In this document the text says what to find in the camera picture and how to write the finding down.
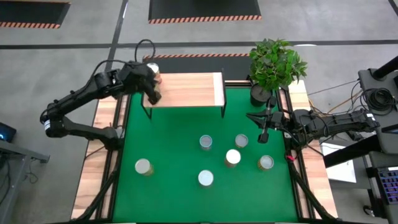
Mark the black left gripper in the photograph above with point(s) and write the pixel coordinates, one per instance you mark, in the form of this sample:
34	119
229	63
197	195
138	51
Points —
132	77

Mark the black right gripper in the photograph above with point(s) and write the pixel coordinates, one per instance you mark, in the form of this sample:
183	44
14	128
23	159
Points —
277	120

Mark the Corn label tin can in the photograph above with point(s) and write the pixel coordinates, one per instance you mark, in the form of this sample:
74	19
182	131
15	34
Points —
233	157
153	68

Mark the tin can with silver lid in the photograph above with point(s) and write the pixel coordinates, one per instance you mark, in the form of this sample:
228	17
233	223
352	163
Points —
265	162
241	140
206	142

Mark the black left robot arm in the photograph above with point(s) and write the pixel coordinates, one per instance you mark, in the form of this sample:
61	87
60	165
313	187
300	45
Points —
71	96

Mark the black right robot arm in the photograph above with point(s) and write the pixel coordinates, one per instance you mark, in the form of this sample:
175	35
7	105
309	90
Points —
335	123

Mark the wooden shelf with black legs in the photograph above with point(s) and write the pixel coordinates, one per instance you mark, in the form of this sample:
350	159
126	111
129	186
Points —
186	90

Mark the black plant pot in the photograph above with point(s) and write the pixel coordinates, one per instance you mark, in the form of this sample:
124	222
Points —
258	96

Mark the small red clamp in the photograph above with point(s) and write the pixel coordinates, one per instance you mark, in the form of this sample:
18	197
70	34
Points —
290	157

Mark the wooden table side board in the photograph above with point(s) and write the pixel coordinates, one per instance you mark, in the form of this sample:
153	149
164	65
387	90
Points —
311	161
93	174

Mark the green leafy potted plant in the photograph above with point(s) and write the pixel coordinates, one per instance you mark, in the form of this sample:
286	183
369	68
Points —
273	62

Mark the Green Beans label tin can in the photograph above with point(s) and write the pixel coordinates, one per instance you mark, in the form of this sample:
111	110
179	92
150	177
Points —
205	178

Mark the black mat with orange stripes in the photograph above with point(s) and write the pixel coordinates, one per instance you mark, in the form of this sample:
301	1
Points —
31	12
202	9

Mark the white sheet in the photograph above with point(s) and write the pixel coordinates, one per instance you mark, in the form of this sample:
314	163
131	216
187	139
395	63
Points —
342	171

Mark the grey computer desk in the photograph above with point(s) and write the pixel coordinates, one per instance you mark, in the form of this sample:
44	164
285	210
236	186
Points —
367	77

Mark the black computer keyboard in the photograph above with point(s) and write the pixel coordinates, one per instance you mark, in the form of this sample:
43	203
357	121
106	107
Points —
390	186

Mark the grey side desk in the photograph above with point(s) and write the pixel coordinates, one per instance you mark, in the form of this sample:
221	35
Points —
18	151

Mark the black electronic device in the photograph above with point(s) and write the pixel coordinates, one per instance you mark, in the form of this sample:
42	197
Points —
6	132

